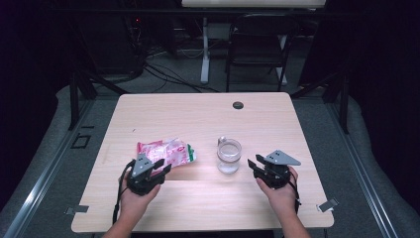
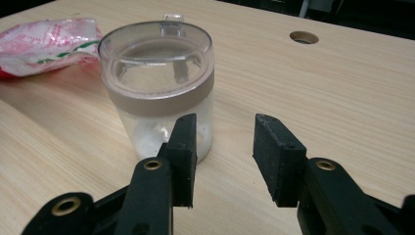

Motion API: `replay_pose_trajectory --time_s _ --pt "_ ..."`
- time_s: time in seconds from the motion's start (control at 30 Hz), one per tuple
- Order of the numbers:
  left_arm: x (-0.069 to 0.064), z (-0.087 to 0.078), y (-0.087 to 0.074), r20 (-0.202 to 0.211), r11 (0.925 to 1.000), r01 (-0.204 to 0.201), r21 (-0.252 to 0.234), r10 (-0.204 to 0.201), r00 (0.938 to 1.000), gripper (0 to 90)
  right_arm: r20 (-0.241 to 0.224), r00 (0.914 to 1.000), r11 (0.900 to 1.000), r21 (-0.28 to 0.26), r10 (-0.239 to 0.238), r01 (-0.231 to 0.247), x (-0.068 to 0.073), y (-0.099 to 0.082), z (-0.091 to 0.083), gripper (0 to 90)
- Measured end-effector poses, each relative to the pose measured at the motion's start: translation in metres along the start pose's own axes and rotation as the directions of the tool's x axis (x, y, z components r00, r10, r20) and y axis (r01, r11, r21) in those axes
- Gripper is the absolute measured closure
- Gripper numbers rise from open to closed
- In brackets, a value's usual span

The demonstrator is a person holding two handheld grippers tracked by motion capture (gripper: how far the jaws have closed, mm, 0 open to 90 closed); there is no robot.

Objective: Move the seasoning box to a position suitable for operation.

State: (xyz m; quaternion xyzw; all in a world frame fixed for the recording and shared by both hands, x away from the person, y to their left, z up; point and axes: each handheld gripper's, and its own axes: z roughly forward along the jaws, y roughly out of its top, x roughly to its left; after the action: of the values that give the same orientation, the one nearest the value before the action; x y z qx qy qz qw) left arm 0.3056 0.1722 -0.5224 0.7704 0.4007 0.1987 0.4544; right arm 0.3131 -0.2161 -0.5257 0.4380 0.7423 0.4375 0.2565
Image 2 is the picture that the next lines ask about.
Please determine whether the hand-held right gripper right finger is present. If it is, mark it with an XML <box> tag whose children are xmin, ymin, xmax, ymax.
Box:
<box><xmin>253</xmin><ymin>113</ymin><xmax>402</xmax><ymax>235</ymax></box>

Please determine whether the white desk leg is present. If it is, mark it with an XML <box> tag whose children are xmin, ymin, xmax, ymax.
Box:
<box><xmin>298</xmin><ymin>0</ymin><xmax>311</xmax><ymax>19</ymax></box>

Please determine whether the clear glass jar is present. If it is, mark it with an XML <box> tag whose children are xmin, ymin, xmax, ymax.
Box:
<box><xmin>97</xmin><ymin>13</ymin><xmax>215</xmax><ymax>164</ymax></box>

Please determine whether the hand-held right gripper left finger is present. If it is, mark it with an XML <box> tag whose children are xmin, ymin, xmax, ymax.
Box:
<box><xmin>114</xmin><ymin>113</ymin><xmax>199</xmax><ymax>235</ymax></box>

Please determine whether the red and white plastic bag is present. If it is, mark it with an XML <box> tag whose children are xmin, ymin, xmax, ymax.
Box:
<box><xmin>0</xmin><ymin>18</ymin><xmax>105</xmax><ymax>79</ymax></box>

